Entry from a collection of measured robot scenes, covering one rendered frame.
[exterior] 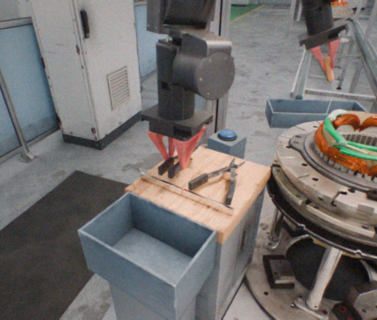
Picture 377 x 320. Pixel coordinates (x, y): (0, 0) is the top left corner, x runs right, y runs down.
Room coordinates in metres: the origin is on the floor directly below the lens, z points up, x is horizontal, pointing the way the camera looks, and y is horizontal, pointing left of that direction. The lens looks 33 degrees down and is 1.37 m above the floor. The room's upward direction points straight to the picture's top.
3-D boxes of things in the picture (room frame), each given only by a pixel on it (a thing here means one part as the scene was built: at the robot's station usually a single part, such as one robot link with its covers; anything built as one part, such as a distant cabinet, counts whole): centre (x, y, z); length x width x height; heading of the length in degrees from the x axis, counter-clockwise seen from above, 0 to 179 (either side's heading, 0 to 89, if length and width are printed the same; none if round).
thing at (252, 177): (0.43, -0.03, 1.05); 0.20 x 0.19 x 0.02; 147
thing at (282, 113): (0.77, -0.36, 0.92); 0.25 x 0.11 x 0.28; 85
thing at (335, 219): (0.34, -0.24, 1.06); 0.09 x 0.04 x 0.01; 63
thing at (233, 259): (0.43, -0.03, 0.91); 0.19 x 0.19 x 0.26; 57
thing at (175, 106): (0.44, 0.01, 1.21); 0.10 x 0.07 x 0.07; 59
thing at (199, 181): (0.39, -0.02, 1.09); 0.04 x 0.01 x 0.02; 132
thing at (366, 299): (0.33, -0.35, 0.85); 0.06 x 0.04 x 0.05; 105
